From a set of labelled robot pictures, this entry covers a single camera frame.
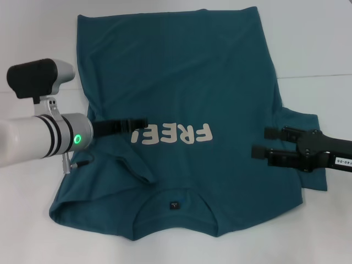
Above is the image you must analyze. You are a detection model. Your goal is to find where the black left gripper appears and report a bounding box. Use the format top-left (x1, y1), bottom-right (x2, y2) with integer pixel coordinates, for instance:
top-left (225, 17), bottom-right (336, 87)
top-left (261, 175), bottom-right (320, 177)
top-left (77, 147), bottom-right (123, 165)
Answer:
top-left (92, 117), bottom-right (149, 138)

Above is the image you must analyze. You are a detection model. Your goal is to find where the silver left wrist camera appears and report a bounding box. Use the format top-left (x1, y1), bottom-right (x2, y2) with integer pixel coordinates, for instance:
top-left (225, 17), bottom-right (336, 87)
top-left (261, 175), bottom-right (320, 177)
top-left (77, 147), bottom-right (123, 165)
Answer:
top-left (7, 58), bottom-right (76, 105)

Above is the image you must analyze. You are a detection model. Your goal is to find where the silver left camera mount bracket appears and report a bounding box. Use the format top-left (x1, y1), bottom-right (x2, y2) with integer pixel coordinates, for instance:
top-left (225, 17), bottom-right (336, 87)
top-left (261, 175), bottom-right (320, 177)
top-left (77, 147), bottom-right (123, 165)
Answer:
top-left (34, 95), bottom-right (62, 122)

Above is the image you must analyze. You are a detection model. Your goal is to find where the left arm connector cable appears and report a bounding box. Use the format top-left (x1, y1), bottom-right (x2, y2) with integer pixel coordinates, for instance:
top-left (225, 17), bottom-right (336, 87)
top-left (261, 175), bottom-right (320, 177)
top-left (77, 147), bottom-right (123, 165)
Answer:
top-left (60, 152), bottom-right (95, 175)

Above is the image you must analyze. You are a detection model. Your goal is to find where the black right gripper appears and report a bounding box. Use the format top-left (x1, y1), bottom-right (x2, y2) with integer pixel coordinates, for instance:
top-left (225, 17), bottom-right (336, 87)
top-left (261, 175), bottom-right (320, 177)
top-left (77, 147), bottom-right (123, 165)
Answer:
top-left (251, 125), bottom-right (352, 173)

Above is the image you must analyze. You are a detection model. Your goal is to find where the teal FREE print t-shirt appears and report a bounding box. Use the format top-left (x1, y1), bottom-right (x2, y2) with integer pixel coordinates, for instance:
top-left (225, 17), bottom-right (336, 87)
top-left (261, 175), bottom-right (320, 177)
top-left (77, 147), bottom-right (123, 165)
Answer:
top-left (48, 8), bottom-right (329, 240)

